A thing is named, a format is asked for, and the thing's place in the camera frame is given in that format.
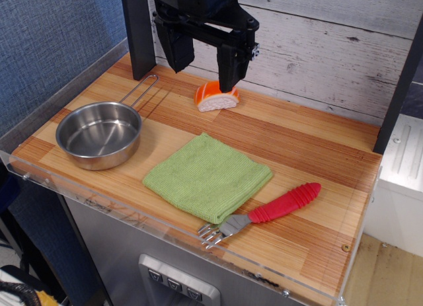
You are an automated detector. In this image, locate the stainless steel pot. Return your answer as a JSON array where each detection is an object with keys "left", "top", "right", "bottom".
[{"left": 56, "top": 95, "right": 144, "bottom": 171}]

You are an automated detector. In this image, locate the red handled fork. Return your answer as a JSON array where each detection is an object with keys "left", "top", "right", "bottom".
[{"left": 198, "top": 182, "right": 322, "bottom": 249}]

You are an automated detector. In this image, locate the yellow black bag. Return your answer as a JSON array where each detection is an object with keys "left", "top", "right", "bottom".
[{"left": 1, "top": 265, "right": 61, "bottom": 306}]

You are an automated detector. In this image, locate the white cabinet at right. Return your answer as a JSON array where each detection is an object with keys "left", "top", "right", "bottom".
[{"left": 364, "top": 114, "right": 422, "bottom": 256}]

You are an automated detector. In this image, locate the orange salmon sushi toy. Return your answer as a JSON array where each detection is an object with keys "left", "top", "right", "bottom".
[{"left": 194, "top": 81, "right": 241, "bottom": 112}]

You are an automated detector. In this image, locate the green folded cloth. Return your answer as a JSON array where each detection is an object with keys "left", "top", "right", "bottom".
[{"left": 143, "top": 133, "right": 273, "bottom": 224}]

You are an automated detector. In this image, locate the stainless steel cabinet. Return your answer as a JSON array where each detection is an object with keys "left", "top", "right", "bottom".
[{"left": 63, "top": 197, "right": 311, "bottom": 305}]

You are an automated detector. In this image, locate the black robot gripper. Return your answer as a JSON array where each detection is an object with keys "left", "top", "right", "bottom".
[{"left": 153, "top": 0, "right": 259, "bottom": 91}]

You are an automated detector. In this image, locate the black right vertical post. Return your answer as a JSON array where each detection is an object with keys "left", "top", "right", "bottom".
[{"left": 373, "top": 0, "right": 423, "bottom": 155}]

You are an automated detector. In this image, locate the clear acrylic table guard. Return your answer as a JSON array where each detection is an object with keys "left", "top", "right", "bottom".
[{"left": 1, "top": 145, "right": 381, "bottom": 305}]

